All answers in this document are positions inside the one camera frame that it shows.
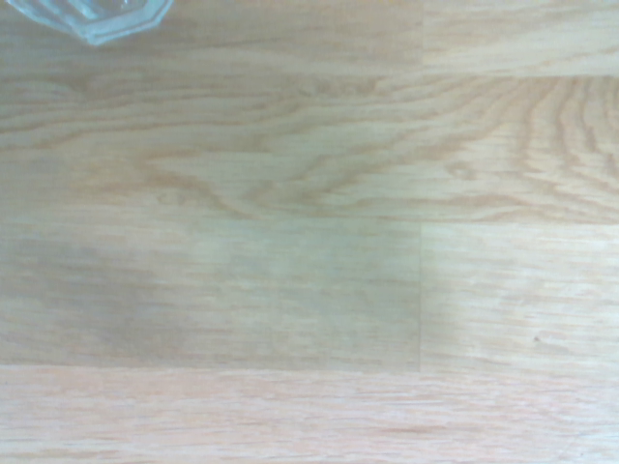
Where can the faceted clear drinking glass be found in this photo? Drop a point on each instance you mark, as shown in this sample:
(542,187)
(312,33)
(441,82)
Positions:
(97,19)

